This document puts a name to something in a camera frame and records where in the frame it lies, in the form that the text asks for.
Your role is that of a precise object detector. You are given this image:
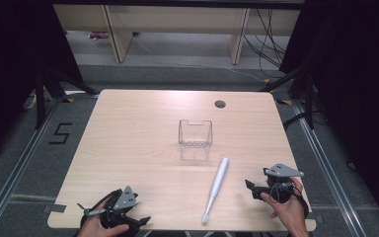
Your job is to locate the white coiled cord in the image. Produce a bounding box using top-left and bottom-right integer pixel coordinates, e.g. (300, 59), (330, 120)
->
(22, 93), (38, 111)

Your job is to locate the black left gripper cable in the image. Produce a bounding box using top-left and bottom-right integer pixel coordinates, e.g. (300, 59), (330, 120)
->
(76, 189), (123, 218)

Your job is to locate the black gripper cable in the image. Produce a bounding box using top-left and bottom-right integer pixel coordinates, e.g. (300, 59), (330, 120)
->
(76, 189), (123, 218)
(268, 182), (310, 219)

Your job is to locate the grey tape strip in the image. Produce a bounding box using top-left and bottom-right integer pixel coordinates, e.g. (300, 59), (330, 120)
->
(42, 203), (68, 214)

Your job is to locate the thin white floor cable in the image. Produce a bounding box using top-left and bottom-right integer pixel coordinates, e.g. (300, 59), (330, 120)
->
(131, 35), (268, 84)

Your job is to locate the white electric toothbrush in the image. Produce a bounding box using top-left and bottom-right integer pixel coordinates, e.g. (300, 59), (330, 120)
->
(201, 156), (230, 226)

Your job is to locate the person's left hand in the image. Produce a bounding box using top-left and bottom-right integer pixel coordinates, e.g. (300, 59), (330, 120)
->
(76, 206), (130, 237)

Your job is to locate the clear plastic holder box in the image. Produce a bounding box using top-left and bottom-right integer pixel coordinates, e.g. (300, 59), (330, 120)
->
(178, 118), (214, 162)

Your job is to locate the black curtain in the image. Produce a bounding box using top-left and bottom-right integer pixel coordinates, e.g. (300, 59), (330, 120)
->
(0, 0), (84, 166)
(278, 0), (379, 228)

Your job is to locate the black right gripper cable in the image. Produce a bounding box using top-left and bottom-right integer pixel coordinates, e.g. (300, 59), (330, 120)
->
(268, 182), (310, 219)

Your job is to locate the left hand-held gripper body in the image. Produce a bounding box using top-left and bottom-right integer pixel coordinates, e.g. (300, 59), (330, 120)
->
(99, 185), (139, 229)

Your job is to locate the metal floor rail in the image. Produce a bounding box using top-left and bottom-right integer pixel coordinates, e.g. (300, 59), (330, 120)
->
(0, 98), (63, 237)
(291, 98), (369, 237)

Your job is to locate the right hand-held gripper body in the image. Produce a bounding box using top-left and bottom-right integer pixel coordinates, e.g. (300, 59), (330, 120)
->
(258, 163), (305, 203)

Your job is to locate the small pink item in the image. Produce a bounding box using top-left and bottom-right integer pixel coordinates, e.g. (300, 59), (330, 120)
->
(88, 31), (111, 41)

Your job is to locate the person's right hand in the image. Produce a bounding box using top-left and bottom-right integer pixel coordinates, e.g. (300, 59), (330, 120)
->
(260, 176), (308, 231)

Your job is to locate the black metal stand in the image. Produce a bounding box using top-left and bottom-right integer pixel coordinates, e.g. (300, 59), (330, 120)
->
(34, 65), (101, 130)
(259, 63), (317, 130)

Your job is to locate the bundle of black cables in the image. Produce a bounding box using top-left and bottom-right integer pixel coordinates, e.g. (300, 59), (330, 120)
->
(242, 8), (288, 79)

